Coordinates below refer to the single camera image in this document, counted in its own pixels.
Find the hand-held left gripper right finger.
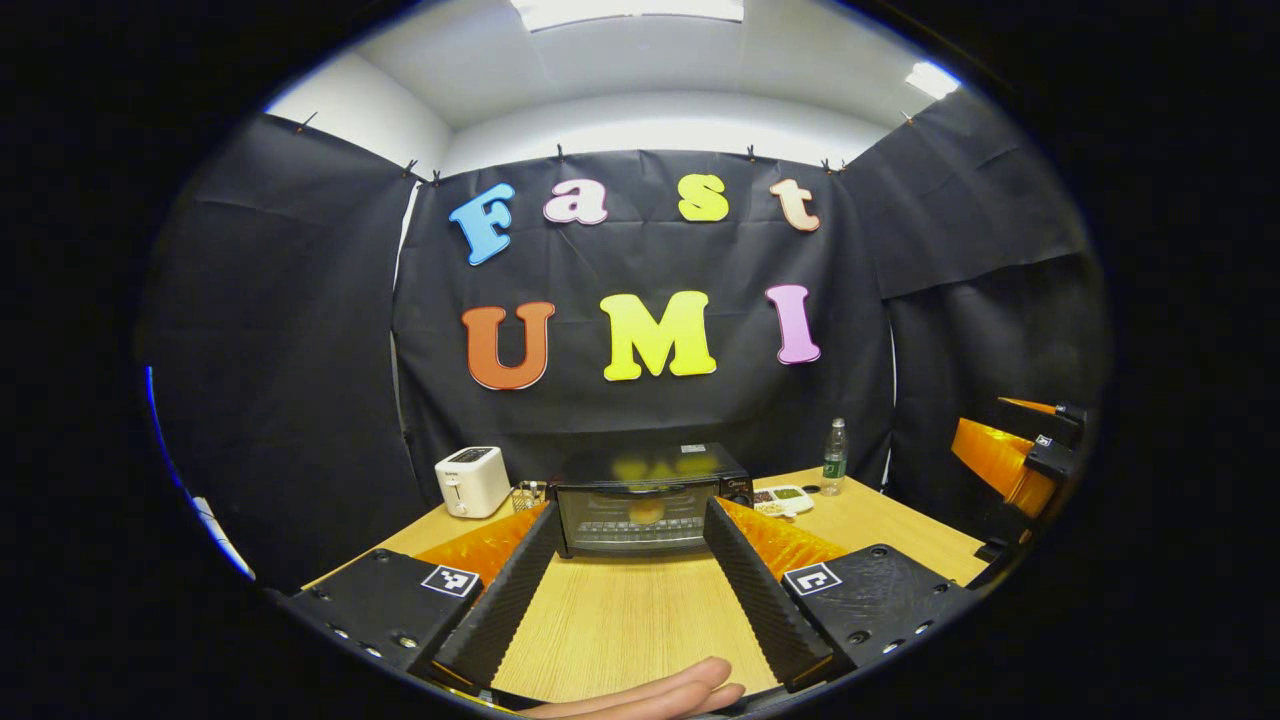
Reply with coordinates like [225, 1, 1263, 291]
[703, 497, 979, 693]

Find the small ceiling light panel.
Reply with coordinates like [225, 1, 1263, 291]
[905, 60, 961, 101]

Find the green label plastic bottle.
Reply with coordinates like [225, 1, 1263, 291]
[821, 418, 849, 497]

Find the black backdrop cloth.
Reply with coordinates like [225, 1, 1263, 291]
[135, 88, 1111, 591]

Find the black electric oven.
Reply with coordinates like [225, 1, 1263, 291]
[548, 443, 756, 559]

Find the white toaster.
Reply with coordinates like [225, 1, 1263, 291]
[434, 446, 512, 519]

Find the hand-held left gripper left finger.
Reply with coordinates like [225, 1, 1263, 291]
[280, 502, 561, 693]

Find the large ceiling light panel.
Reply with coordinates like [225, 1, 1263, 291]
[510, 0, 746, 31]

